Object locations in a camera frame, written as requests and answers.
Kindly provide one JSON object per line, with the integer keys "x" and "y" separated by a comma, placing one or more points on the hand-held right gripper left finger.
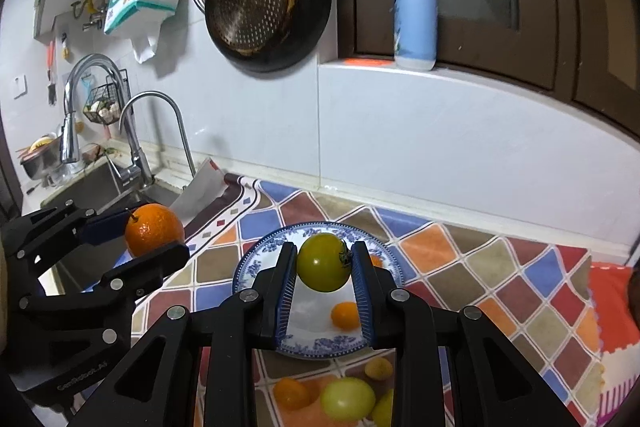
{"x": 286, "y": 302}

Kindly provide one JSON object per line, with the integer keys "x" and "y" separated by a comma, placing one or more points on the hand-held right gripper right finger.
{"x": 362, "y": 302}

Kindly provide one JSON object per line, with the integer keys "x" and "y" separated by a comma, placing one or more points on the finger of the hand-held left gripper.
{"x": 150, "y": 259}
{"x": 105, "y": 227}

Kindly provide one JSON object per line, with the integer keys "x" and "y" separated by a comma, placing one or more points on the large orange tangerine with stem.
{"x": 155, "y": 229}

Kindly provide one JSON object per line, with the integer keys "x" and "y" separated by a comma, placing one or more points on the blue rimmed white plate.
{"x": 310, "y": 322}

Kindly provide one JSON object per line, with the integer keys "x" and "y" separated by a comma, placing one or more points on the small green tomato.
{"x": 320, "y": 264}

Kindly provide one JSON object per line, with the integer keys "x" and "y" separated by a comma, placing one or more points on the steel kitchen sink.
{"x": 95, "y": 192}

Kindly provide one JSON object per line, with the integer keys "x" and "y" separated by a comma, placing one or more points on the small yellow tomato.
{"x": 377, "y": 368}

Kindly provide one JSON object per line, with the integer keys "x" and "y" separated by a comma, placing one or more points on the chrome pull-down kitchen faucet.
{"x": 70, "y": 142}

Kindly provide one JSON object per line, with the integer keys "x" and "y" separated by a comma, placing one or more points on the steel bowl with scraps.
{"x": 37, "y": 157}

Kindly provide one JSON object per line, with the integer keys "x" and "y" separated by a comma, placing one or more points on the large yellow-green tomato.
{"x": 384, "y": 409}
{"x": 348, "y": 399}

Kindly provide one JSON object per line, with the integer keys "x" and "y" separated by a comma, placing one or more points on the colourful diamond pattern tablecloth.
{"x": 500, "y": 302}

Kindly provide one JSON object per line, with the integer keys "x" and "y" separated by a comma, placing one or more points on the chrome gooseneck faucet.
{"x": 150, "y": 94}

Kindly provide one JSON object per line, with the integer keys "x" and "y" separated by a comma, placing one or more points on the white plastic bag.
{"x": 146, "y": 47}

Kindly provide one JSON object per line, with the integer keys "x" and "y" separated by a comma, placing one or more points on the orange patterned foam mat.
{"x": 610, "y": 307}

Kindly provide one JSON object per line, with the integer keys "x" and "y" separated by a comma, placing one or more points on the brass perforated strainer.
{"x": 255, "y": 7}

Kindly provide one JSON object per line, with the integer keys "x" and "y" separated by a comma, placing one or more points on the blue pump soap bottle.
{"x": 415, "y": 22}

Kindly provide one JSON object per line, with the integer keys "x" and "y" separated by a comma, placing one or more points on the white wall switch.
{"x": 19, "y": 87}

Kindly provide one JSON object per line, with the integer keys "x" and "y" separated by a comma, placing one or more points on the dark brown window frame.
{"x": 550, "y": 32}

